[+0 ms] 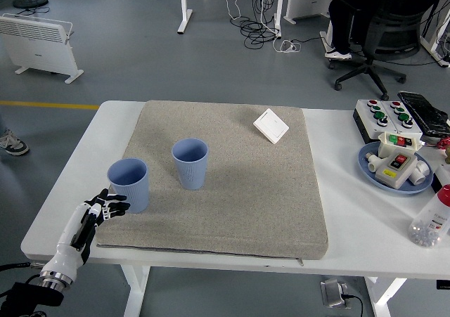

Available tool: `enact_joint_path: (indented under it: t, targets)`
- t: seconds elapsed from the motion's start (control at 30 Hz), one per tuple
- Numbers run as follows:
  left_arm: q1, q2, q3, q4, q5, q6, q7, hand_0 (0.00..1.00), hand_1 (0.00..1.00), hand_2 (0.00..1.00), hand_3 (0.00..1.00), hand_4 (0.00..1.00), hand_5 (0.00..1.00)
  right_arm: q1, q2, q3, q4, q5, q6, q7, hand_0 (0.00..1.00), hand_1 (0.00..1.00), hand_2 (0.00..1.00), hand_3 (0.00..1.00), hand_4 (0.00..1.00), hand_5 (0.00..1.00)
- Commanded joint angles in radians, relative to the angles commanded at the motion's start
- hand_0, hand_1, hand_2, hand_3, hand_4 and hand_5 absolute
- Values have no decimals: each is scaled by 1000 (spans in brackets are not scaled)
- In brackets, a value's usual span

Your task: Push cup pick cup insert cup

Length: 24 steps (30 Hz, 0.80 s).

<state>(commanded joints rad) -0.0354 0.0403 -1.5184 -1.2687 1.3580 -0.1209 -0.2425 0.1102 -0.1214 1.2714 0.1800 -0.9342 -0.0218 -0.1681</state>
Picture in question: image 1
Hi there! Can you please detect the beige red rocker switch box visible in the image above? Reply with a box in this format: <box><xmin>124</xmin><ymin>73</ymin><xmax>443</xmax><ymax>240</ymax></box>
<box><xmin>374</xmin><ymin>148</ymin><xmax>418</xmax><ymax>190</ymax></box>

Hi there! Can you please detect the white panel heater with feet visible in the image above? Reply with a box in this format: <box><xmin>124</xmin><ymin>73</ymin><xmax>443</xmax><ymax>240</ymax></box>
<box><xmin>0</xmin><ymin>13</ymin><xmax>84</xmax><ymax>84</ymax></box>

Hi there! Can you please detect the clear red-capped bottle of screws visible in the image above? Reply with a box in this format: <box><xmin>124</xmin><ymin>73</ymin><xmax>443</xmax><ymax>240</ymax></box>
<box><xmin>408</xmin><ymin>183</ymin><xmax>450</xmax><ymax>249</ymax></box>

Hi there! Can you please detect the blue ribbed plastic cup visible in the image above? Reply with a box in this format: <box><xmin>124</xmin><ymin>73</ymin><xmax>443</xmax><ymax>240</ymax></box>
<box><xmin>171</xmin><ymin>138</ymin><xmax>210</xmax><ymax>191</ymax></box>
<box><xmin>107</xmin><ymin>157</ymin><xmax>150</xmax><ymax>214</ymax></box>

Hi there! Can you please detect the black office chair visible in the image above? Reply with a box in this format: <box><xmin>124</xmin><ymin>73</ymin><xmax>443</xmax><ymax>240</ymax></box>
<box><xmin>326</xmin><ymin>0</ymin><xmax>428</xmax><ymax>101</ymax></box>

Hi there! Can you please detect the white table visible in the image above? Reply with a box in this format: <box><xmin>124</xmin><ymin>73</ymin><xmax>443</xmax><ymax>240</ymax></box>
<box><xmin>20</xmin><ymin>101</ymin><xmax>450</xmax><ymax>317</ymax></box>

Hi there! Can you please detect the grey-brown fabric mat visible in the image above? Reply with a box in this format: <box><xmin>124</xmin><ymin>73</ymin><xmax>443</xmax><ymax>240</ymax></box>
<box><xmin>94</xmin><ymin>100</ymin><xmax>330</xmax><ymax>261</ymax></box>

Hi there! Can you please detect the white plug and cord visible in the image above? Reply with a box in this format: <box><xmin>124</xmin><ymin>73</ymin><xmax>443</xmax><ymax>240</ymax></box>
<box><xmin>272</xmin><ymin>14</ymin><xmax>302</xmax><ymax>54</ymax></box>

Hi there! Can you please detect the black cable under table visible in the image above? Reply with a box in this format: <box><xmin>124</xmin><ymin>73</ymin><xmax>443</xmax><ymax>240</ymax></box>
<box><xmin>346</xmin><ymin>294</ymin><xmax>365</xmax><ymax>317</ymax></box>

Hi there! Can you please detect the large white pipe fitting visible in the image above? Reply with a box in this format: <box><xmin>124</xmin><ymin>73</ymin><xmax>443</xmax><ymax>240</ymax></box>
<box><xmin>409</xmin><ymin>159</ymin><xmax>432</xmax><ymax>186</ymax></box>

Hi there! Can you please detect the white desk leg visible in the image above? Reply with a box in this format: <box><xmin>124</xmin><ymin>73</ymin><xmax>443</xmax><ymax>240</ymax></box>
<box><xmin>273</xmin><ymin>0</ymin><xmax>285</xmax><ymax>39</ymax></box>
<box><xmin>176</xmin><ymin>0</ymin><xmax>193</xmax><ymax>34</ymax></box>

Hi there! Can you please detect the white wall switch plate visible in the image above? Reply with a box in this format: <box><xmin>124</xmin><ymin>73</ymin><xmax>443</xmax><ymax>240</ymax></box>
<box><xmin>253</xmin><ymin>108</ymin><xmax>290</xmax><ymax>145</ymax></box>

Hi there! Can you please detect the white push-button control box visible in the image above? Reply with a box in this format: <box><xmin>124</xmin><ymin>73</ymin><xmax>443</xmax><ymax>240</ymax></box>
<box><xmin>352</xmin><ymin>98</ymin><xmax>400</xmax><ymax>144</ymax></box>
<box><xmin>382</xmin><ymin>100</ymin><xmax>424</xmax><ymax>141</ymax></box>

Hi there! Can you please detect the white red-green button switch box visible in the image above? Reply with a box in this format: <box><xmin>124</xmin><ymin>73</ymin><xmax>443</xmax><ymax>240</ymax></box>
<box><xmin>378</xmin><ymin>131</ymin><xmax>423</xmax><ymax>160</ymax></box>

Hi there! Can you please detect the white rectangular box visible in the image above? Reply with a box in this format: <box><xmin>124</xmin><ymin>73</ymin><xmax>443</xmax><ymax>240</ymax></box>
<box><xmin>435</xmin><ymin>164</ymin><xmax>450</xmax><ymax>193</ymax></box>

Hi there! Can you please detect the white desk frame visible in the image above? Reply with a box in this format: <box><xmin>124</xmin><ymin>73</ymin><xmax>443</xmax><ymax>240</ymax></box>
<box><xmin>419</xmin><ymin>0</ymin><xmax>450</xmax><ymax>68</ymax></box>

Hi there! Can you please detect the seated person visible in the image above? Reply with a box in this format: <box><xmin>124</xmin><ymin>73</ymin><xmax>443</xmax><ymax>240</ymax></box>
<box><xmin>323</xmin><ymin>0</ymin><xmax>450</xmax><ymax>60</ymax></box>

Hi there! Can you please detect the blue round plate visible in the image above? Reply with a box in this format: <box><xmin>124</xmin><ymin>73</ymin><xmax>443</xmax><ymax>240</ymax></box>
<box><xmin>357</xmin><ymin>141</ymin><xmax>435</xmax><ymax>195</ymax></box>

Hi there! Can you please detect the standing person's foot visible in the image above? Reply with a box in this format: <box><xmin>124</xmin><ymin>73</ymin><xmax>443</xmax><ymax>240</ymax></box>
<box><xmin>0</xmin><ymin>112</ymin><xmax>30</xmax><ymax>157</ymax></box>

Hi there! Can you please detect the black floor cable bundle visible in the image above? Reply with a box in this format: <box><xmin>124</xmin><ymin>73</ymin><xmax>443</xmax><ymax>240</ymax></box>
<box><xmin>240</xmin><ymin>0</ymin><xmax>282</xmax><ymax>49</ymax></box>

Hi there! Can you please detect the small white pipe fitting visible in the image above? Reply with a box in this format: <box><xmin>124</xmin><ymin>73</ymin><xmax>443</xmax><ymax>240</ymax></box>
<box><xmin>364</xmin><ymin>152</ymin><xmax>383</xmax><ymax>173</ymax></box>

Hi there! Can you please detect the silver box under table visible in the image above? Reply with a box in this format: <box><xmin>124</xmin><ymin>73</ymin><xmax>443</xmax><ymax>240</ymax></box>
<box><xmin>320</xmin><ymin>278</ymin><xmax>351</xmax><ymax>310</ymax></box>

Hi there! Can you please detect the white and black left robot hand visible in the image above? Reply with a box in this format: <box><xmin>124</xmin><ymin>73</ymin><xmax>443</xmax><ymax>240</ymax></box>
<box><xmin>41</xmin><ymin>188</ymin><xmax>131</xmax><ymax>283</ymax></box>

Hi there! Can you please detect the white hanging cord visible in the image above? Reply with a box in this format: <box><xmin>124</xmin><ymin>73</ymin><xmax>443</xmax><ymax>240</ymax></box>
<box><xmin>224</xmin><ymin>0</ymin><xmax>255</xmax><ymax>21</ymax></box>

